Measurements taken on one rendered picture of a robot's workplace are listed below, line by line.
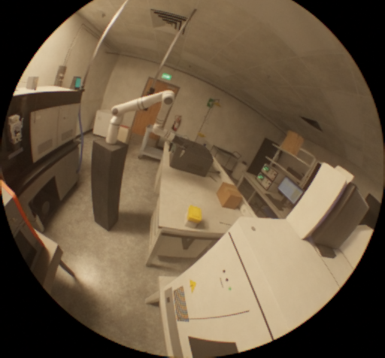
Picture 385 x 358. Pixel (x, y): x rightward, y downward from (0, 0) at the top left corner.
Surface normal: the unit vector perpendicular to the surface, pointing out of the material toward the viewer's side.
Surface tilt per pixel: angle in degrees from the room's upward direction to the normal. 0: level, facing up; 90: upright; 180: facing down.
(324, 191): 90
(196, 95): 90
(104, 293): 0
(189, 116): 90
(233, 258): 90
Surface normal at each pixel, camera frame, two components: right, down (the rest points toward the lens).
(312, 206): -0.91, -0.29
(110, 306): 0.39, -0.85
